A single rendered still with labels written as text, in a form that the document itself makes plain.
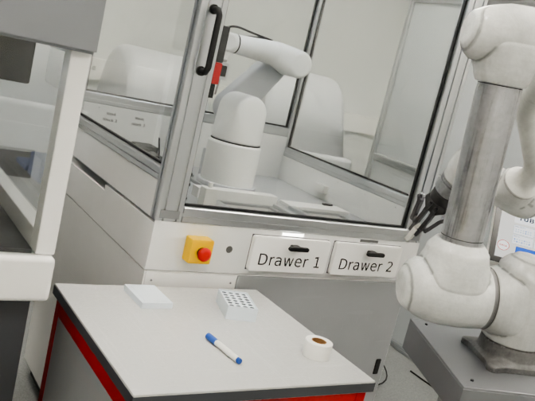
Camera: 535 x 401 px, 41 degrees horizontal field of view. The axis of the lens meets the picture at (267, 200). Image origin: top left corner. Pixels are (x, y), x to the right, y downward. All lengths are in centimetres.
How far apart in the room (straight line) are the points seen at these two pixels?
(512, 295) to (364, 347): 92
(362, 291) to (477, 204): 87
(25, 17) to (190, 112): 60
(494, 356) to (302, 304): 73
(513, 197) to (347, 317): 72
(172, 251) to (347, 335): 78
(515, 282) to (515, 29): 58
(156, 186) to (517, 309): 99
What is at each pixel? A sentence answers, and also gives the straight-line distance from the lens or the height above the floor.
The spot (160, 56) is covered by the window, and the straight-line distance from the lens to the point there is 214.
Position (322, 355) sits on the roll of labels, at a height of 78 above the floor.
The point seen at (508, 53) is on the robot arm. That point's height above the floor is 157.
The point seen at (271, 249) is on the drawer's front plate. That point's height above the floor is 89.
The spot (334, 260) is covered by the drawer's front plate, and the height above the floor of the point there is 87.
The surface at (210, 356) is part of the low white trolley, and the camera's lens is 166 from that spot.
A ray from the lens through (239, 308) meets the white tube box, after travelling 189.
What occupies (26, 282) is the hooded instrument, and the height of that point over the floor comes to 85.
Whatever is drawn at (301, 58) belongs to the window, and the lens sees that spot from 211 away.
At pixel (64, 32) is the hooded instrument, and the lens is 154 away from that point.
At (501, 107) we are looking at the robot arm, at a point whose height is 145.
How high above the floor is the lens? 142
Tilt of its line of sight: 10 degrees down
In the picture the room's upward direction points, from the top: 13 degrees clockwise
